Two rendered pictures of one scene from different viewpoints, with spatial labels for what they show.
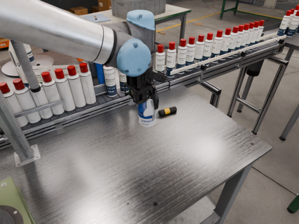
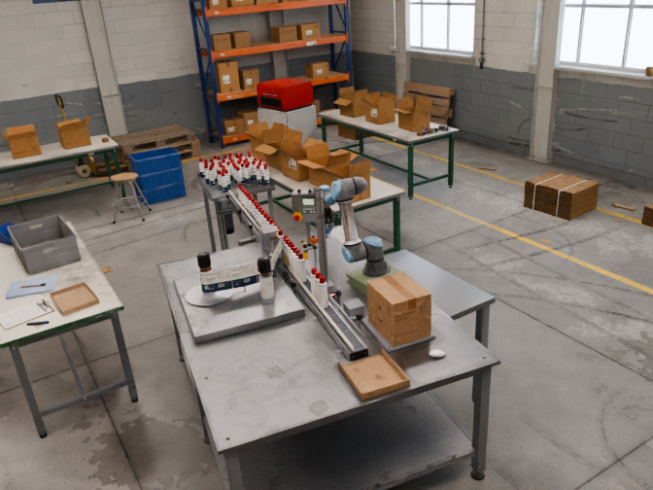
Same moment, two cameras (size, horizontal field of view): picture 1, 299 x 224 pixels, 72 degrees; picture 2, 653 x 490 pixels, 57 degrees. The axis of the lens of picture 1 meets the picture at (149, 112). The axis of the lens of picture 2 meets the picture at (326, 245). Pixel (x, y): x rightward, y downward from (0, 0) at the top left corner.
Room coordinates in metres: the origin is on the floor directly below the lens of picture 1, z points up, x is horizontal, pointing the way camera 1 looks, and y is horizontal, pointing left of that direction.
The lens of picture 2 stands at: (-0.24, 3.94, 2.74)
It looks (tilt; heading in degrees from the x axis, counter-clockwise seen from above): 25 degrees down; 282
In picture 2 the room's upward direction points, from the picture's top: 4 degrees counter-clockwise
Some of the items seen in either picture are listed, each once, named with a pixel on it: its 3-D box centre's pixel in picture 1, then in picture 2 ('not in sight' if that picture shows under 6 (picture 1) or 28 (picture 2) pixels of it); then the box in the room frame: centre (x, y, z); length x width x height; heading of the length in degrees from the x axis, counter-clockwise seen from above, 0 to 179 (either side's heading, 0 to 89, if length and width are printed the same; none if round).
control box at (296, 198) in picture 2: not in sight; (306, 205); (0.63, 0.47, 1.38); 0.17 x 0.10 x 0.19; 177
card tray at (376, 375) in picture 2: not in sight; (372, 372); (0.11, 1.45, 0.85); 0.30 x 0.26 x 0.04; 122
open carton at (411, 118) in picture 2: not in sight; (411, 114); (0.21, -3.85, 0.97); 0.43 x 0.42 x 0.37; 39
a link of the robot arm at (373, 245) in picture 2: not in sight; (372, 247); (0.22, 0.43, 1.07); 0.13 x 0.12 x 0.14; 29
